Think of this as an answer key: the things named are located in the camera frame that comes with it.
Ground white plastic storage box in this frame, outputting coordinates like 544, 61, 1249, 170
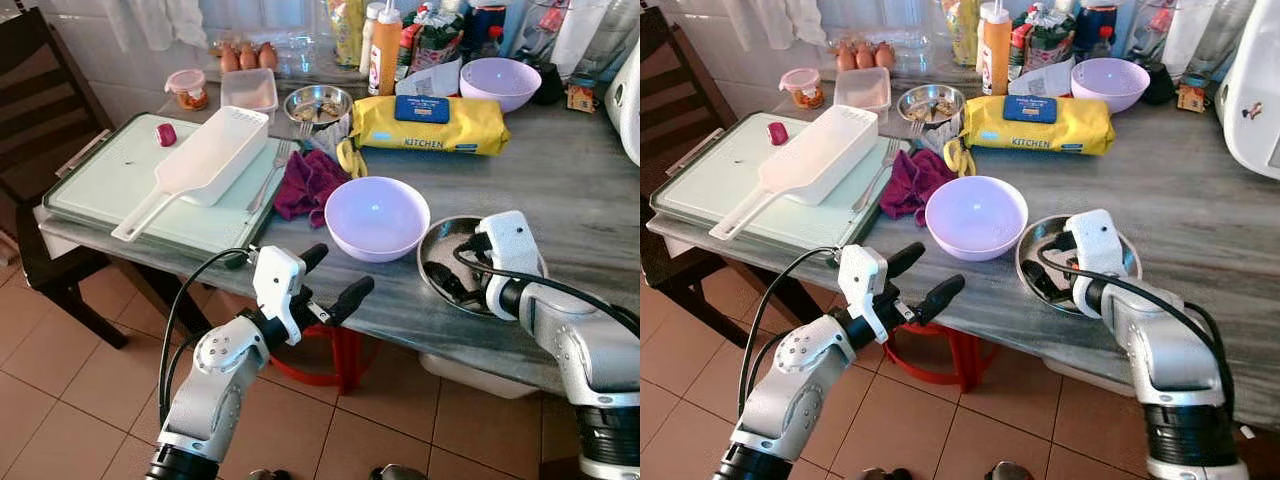
418, 352, 543, 401
1040, 355, 1136, 396

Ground red plastic stool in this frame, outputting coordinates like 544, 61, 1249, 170
880, 322, 1001, 393
263, 322, 379, 397

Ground pale green tray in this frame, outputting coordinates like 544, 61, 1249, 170
42, 111, 293, 257
650, 111, 913, 251

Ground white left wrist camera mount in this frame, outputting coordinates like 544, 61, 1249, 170
251, 244, 307, 347
837, 243, 891, 346

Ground orange squeeze bottle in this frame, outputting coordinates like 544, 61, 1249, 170
367, 4, 405, 97
980, 3, 1014, 96

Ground small orange printed tin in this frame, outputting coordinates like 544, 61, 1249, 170
1176, 74, 1209, 113
564, 74, 599, 114

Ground grey top wooden table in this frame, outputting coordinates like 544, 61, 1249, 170
645, 60, 1280, 431
35, 60, 641, 396

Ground clear plastic bag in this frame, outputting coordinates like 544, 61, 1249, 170
1125, 0, 1251, 81
515, 0, 613, 81

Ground steel fork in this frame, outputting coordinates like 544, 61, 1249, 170
244, 139, 294, 217
852, 138, 903, 213

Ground yellow handled scissors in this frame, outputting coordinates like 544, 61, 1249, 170
942, 137, 976, 179
334, 137, 369, 181

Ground small steel bowl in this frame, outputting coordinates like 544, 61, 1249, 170
896, 84, 967, 131
283, 84, 355, 133

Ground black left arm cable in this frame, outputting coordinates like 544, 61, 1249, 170
158, 247, 256, 426
738, 245, 843, 416

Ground white plastic handled container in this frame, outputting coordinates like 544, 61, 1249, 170
708, 104, 881, 241
110, 106, 272, 244

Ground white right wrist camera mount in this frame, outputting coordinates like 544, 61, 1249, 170
1063, 208, 1126, 319
477, 210, 546, 322

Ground maroon cloth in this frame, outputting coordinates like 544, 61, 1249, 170
272, 147, 353, 228
880, 148, 959, 226

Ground dark wooden chair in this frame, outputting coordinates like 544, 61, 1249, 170
640, 8, 746, 346
0, 8, 133, 351

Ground shallow steel plate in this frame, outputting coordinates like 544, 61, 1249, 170
416, 214, 550, 320
1014, 213, 1144, 318

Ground clear plastic food container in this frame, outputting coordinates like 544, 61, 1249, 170
219, 67, 280, 114
833, 66, 892, 113

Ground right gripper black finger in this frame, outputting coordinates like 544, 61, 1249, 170
424, 260, 466, 303
1022, 258, 1061, 301

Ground white kitchen appliance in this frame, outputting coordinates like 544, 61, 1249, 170
604, 40, 641, 167
1218, 0, 1280, 181

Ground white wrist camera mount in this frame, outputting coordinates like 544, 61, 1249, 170
837, 243, 891, 346
1063, 208, 1126, 319
477, 210, 546, 322
251, 244, 307, 347

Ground purple plastic bowl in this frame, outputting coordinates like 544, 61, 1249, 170
459, 57, 544, 114
924, 175, 1030, 263
323, 176, 432, 264
1070, 57, 1152, 114

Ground white paper packet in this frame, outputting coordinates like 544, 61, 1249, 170
1008, 57, 1076, 98
394, 57, 464, 99

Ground yellow kitchen wipes pack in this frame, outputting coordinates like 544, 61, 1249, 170
349, 94, 512, 157
960, 94, 1117, 156

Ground black round container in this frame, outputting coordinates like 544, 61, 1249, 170
1140, 62, 1179, 106
528, 62, 567, 107

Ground dark printed pouch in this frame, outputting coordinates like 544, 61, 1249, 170
405, 0, 468, 76
1015, 0, 1076, 73

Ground blue jar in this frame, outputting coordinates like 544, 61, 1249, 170
465, 0, 508, 56
1075, 0, 1119, 56

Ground white hanging cloth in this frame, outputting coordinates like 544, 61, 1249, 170
128, 0, 208, 51
740, 0, 829, 49

